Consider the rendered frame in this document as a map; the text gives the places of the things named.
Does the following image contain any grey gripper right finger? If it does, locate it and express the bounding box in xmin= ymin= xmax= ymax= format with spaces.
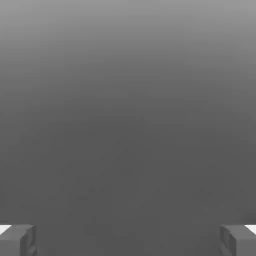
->
xmin=219 ymin=223 xmax=256 ymax=256

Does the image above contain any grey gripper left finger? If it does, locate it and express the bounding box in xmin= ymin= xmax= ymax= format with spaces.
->
xmin=0 ymin=223 xmax=38 ymax=256

